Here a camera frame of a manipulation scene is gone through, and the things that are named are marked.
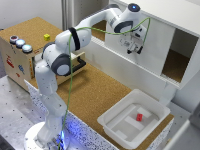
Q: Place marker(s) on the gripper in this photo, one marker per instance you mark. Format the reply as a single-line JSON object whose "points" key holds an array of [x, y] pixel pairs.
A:
{"points": [[132, 40]]}

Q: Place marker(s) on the white sliding door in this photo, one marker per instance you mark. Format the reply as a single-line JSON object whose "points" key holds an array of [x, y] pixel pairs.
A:
{"points": [[156, 43]]}

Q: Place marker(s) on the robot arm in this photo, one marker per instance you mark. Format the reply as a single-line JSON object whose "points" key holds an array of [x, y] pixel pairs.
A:
{"points": [[46, 86]]}

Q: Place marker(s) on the white cabinet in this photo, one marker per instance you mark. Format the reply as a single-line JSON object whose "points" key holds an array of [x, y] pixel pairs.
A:
{"points": [[133, 71]]}

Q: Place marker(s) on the wooden drawer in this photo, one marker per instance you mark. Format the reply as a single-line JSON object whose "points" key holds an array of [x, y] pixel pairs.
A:
{"points": [[71, 75]]}

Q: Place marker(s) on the pink block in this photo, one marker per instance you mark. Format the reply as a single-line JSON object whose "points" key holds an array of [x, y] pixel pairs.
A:
{"points": [[139, 116]]}

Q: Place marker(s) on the white plastic box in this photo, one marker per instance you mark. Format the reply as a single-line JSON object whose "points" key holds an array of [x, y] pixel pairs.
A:
{"points": [[115, 121]]}

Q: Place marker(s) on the yellow block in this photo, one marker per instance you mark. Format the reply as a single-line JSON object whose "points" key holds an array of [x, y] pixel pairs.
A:
{"points": [[47, 36]]}

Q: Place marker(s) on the green button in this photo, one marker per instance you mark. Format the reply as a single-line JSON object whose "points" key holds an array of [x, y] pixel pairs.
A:
{"points": [[27, 48]]}

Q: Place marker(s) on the wooden drawer box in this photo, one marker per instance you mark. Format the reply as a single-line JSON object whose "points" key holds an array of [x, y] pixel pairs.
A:
{"points": [[26, 30]]}

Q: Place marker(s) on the blue button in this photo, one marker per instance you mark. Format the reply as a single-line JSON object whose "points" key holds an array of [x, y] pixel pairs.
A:
{"points": [[20, 43]]}

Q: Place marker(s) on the red button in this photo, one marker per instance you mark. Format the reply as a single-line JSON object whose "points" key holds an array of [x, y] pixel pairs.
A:
{"points": [[14, 39]]}

